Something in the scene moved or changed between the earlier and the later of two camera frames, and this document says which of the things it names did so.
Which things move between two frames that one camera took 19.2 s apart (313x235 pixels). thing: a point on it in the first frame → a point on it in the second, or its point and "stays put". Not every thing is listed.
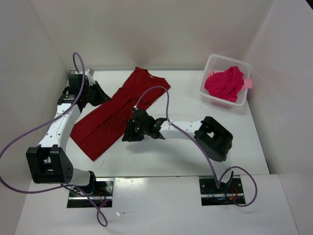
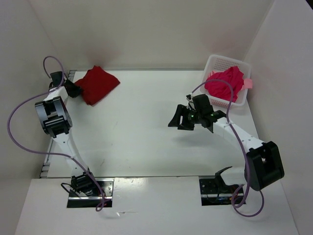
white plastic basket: x=220 y=63 stays put
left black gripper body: x=90 y=93 → x=73 y=89
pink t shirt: x=226 y=84 stays put
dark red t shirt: x=100 y=127 → x=97 y=84
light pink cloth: x=248 y=84 stays put
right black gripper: x=129 y=134 → x=181 y=110
